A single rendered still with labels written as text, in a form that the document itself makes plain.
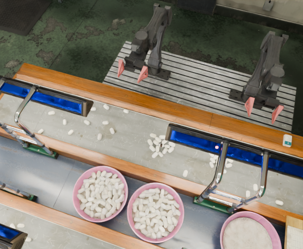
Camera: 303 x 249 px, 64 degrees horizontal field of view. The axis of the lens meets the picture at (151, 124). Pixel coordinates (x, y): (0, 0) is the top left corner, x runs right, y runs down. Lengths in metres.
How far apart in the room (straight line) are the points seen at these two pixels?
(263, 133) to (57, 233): 1.15
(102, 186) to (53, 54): 1.90
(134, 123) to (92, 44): 1.63
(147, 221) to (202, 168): 0.38
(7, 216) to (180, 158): 0.88
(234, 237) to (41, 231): 0.89
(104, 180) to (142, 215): 0.26
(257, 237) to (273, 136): 0.52
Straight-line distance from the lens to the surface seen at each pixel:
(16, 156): 1.57
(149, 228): 1.23
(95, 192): 1.28
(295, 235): 1.35
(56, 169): 1.44
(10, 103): 1.67
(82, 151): 1.33
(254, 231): 1.32
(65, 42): 2.96
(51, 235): 1.31
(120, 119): 1.40
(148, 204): 1.24
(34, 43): 3.08
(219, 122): 1.41
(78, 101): 1.06
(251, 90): 1.52
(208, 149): 0.99
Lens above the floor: 1.97
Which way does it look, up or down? 63 degrees down
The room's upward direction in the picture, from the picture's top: straight up
